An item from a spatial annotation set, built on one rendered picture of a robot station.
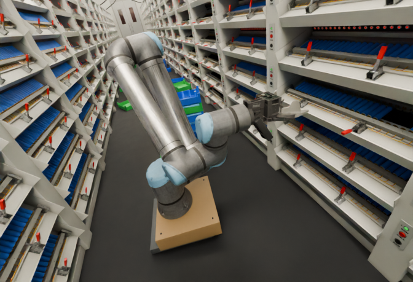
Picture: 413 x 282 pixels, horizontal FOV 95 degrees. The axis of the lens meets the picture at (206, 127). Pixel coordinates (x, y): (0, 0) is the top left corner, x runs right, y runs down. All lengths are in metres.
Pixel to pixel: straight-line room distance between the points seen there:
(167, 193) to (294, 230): 0.66
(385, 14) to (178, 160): 0.70
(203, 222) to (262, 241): 0.31
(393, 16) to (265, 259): 0.99
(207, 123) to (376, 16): 0.55
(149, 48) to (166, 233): 0.85
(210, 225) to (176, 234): 0.16
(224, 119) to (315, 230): 0.80
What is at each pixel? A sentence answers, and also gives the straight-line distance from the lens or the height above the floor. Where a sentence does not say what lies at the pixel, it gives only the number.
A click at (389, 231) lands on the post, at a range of 1.00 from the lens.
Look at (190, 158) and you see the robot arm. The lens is 0.63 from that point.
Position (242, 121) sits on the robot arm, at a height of 0.69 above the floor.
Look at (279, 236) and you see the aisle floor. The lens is 1.14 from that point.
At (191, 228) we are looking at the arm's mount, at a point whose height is 0.15.
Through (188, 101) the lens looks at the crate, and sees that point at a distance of 1.54.
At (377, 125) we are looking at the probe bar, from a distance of 0.86.
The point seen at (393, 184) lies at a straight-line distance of 0.95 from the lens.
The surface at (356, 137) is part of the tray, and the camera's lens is 0.86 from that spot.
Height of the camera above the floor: 0.99
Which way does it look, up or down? 30 degrees down
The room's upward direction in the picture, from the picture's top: 11 degrees counter-clockwise
